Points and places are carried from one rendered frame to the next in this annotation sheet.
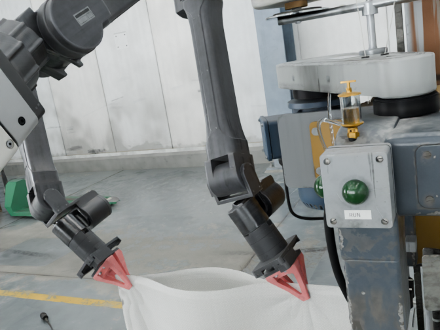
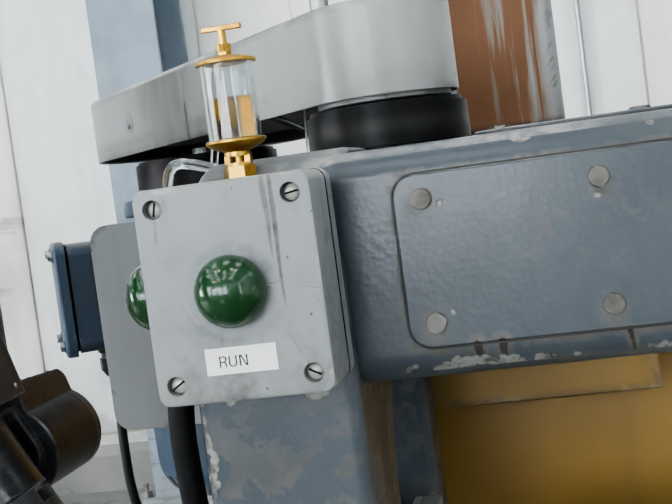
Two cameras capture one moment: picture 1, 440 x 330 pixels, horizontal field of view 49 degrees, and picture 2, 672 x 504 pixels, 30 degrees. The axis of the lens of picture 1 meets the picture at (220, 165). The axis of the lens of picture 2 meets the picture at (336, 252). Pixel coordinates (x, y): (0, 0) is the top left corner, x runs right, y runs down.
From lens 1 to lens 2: 0.15 m
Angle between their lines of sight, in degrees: 18
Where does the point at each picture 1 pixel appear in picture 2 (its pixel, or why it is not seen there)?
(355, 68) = (262, 47)
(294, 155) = (137, 336)
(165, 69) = not seen: outside the picture
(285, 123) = (111, 248)
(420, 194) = (411, 309)
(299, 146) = not seen: hidden behind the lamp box
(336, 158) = (176, 197)
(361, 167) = (243, 219)
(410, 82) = (389, 60)
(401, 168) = (359, 243)
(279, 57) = not seen: hidden behind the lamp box
